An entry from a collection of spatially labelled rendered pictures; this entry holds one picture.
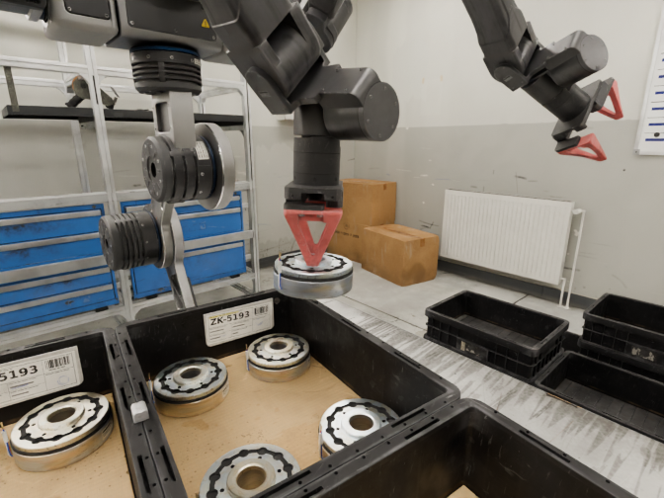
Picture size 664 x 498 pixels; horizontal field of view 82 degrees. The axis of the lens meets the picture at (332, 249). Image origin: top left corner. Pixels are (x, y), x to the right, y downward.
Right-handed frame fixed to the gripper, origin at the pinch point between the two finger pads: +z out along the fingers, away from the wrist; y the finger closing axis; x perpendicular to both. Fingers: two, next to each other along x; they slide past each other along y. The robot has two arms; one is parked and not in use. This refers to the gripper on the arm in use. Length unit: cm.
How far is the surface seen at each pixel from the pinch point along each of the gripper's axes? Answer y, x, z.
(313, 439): -7.6, -1.1, 22.1
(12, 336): 112, 152, 81
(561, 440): 8, -43, 33
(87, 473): -13.7, 24.0, 23.1
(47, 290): 126, 141, 62
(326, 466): -21.8, -3.1, 12.0
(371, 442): -18.9, -7.0, 11.9
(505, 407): 16, -36, 34
